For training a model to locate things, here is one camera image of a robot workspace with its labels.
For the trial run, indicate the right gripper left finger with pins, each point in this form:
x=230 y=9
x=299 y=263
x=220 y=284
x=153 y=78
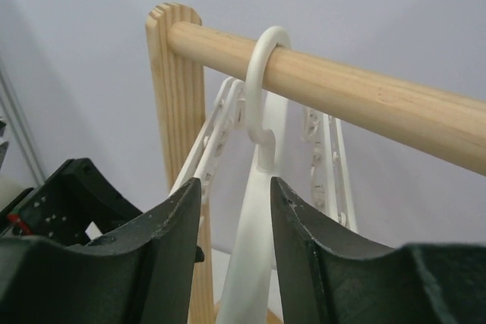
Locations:
x=139 y=273

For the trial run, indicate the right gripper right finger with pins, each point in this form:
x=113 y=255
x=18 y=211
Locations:
x=330 y=274

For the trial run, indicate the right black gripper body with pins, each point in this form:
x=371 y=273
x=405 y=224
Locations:
x=72 y=198

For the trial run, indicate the white clip hanger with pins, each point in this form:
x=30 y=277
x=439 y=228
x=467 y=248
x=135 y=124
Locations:
x=241 y=105

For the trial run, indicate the wooden hanging rack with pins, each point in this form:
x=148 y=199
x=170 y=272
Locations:
x=189 y=63

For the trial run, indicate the aluminium corner frame post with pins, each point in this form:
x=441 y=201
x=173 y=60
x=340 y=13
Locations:
x=21 y=129

